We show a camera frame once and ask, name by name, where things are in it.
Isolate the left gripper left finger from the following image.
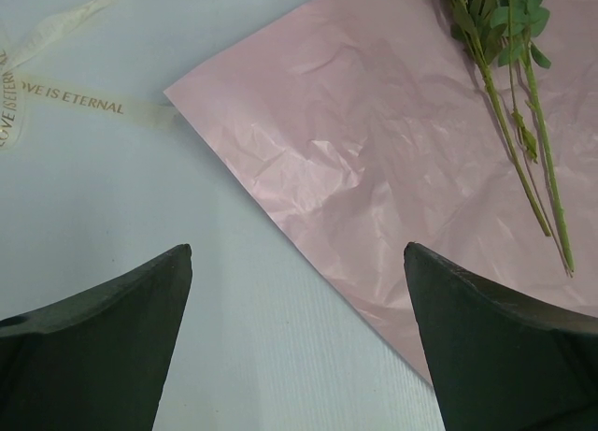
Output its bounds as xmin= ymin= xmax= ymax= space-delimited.
xmin=1 ymin=244 xmax=192 ymax=430

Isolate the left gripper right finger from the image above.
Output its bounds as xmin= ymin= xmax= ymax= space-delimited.
xmin=404 ymin=242 xmax=597 ymax=431

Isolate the pink wrapping paper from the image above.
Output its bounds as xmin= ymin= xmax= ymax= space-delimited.
xmin=165 ymin=0 xmax=597 ymax=375

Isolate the cream printed ribbon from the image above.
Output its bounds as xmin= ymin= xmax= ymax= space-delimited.
xmin=0 ymin=0 xmax=181 ymax=154

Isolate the rust orange rose stem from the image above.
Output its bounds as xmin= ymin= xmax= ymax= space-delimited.
xmin=447 ymin=0 xmax=552 ymax=237

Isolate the light pink carnation stem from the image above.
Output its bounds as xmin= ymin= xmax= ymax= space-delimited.
xmin=491 ymin=0 xmax=575 ymax=276

